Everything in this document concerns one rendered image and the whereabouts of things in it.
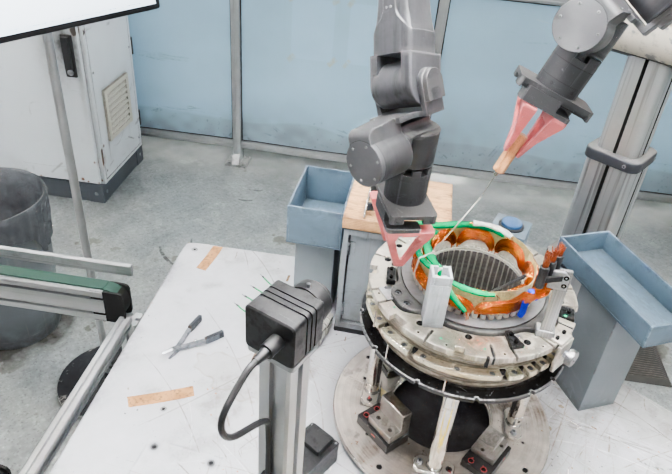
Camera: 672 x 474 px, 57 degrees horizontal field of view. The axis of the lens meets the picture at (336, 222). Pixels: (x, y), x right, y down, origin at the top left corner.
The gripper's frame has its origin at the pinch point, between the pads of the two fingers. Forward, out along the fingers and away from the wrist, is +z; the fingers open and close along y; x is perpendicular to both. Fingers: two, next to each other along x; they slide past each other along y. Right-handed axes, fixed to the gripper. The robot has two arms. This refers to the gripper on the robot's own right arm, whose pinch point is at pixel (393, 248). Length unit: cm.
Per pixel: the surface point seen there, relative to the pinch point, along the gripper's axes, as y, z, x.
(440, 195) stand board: -30.5, 11.2, 19.5
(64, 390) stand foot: -80, 120, -74
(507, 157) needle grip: 0.2, -15.1, 13.3
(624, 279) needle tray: -6.1, 13.6, 47.1
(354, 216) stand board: -24.1, 11.5, 0.6
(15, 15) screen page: -73, -7, -65
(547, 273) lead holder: 13.0, -5.5, 16.1
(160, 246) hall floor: -162, 124, -47
